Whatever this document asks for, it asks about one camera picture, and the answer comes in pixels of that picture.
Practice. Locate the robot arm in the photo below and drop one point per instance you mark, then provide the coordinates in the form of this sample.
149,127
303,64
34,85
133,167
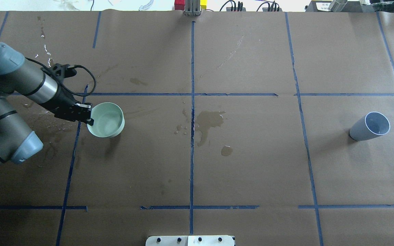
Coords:
42,85

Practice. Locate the aluminium profile post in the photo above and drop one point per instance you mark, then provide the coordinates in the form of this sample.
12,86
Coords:
192,8

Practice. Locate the blue-grey plastic cup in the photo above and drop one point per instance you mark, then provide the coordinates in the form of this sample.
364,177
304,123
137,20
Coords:
372,125

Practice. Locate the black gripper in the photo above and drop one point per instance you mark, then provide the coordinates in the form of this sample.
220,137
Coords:
62,99

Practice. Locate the yellow block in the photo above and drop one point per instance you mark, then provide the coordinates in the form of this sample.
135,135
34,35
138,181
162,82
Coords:
203,4

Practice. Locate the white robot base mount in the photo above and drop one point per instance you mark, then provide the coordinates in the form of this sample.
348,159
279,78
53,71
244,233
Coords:
191,240

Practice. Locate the green bowl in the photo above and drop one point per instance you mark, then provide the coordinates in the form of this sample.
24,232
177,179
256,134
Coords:
108,120

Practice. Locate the red block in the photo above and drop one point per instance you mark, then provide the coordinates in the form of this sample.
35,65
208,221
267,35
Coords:
179,5

